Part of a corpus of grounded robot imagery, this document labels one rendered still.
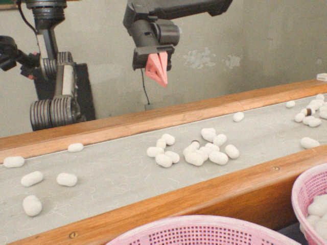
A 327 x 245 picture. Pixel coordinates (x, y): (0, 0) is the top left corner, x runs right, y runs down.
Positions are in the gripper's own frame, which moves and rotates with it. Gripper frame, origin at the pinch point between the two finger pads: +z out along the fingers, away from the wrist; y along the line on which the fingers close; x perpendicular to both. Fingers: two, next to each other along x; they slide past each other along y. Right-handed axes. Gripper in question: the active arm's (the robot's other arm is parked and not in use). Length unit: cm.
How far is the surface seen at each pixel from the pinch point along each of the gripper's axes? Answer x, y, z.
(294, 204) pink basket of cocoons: -17.6, 0.3, 36.0
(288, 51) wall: 90, 167, -89
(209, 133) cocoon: 0.5, 5.2, 15.5
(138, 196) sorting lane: -5.5, -15.2, 26.2
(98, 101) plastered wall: 161, 10, -121
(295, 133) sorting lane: -1.7, 23.8, 21.0
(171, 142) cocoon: 2.8, -3.0, 14.2
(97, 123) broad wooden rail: 14.0, -15.6, -1.3
